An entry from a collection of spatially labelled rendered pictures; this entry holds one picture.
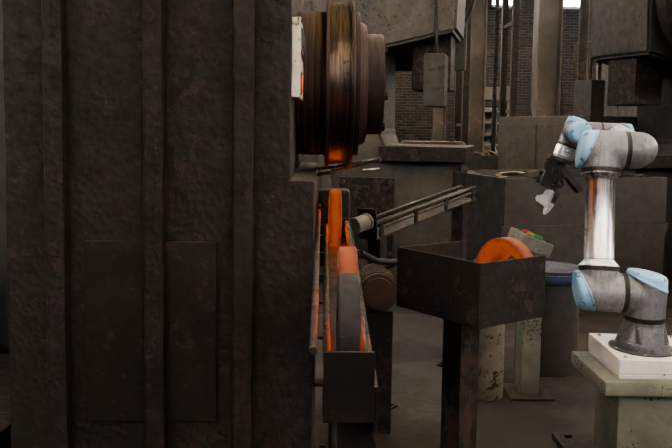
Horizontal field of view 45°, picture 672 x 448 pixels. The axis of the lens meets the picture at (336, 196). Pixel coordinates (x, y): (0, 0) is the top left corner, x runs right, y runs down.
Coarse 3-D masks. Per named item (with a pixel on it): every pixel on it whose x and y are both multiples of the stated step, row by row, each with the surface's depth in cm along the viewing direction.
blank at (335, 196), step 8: (336, 192) 231; (336, 200) 228; (328, 208) 241; (336, 208) 227; (328, 216) 240; (336, 216) 227; (328, 224) 239; (336, 224) 227; (328, 232) 238; (336, 232) 228; (336, 240) 230
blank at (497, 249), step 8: (496, 240) 184; (504, 240) 182; (512, 240) 181; (488, 248) 186; (496, 248) 184; (504, 248) 182; (512, 248) 180; (520, 248) 179; (480, 256) 188; (488, 256) 186; (496, 256) 184; (504, 256) 183; (520, 256) 178; (528, 256) 178
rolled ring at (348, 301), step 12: (348, 276) 125; (348, 288) 121; (336, 300) 134; (348, 300) 120; (360, 300) 120; (336, 312) 133; (348, 312) 119; (360, 312) 119; (336, 324) 133; (348, 324) 118; (360, 324) 118; (336, 336) 133; (348, 336) 118; (360, 336) 118; (336, 348) 132; (348, 348) 117; (360, 348) 118
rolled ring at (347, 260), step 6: (342, 246) 145; (348, 246) 145; (354, 246) 145; (342, 252) 141; (348, 252) 141; (354, 252) 142; (342, 258) 140; (348, 258) 140; (354, 258) 140; (342, 264) 139; (348, 264) 139; (354, 264) 139; (342, 270) 138; (348, 270) 138; (354, 270) 138
